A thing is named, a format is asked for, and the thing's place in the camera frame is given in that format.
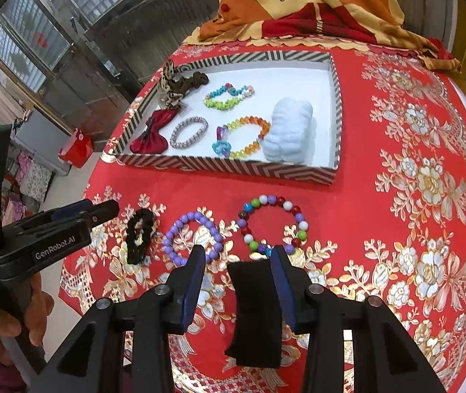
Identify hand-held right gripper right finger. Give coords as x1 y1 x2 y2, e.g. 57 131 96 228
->
270 245 448 393

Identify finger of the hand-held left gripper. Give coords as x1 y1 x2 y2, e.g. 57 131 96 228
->
48 199 94 219
85 200 121 227

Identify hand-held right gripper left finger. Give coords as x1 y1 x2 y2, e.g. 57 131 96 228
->
32 245 208 393

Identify black cloth headband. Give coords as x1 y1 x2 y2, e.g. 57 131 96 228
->
225 260 285 369

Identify black scrunchie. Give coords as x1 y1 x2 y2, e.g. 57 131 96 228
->
125 209 156 265

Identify striped cardboard box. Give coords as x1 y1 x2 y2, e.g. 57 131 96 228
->
112 51 342 185

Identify person's left hand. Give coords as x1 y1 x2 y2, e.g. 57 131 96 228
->
0 272 56 368

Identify floral fabric pile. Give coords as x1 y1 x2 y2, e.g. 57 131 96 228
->
1 151 53 222

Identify red container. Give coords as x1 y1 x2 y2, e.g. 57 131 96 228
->
58 128 94 168

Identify red bow hair clip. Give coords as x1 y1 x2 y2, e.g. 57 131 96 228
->
130 108 178 154

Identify red floral embroidered tablecloth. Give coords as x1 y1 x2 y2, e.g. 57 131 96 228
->
59 41 466 393

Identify leopard print hair bow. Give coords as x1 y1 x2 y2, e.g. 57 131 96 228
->
157 59 190 111

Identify light blue fluffy scrunchie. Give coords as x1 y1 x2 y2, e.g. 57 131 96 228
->
262 97 314 162

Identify brown scrunchie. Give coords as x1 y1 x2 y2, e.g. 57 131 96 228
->
183 71 210 91

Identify grid window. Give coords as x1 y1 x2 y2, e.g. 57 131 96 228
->
0 0 201 95

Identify purple bead bracelet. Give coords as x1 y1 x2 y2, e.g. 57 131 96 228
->
163 212 223 266

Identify multicoloured bead bracelet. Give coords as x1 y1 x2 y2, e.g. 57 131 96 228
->
236 195 310 256

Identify silver braided bracelet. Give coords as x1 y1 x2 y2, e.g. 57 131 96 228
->
170 117 210 149

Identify turquoise green chip bracelet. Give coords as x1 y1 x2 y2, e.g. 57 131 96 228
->
204 83 255 112

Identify amber crystal heart bracelet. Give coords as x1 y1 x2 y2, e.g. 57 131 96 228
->
212 115 271 159

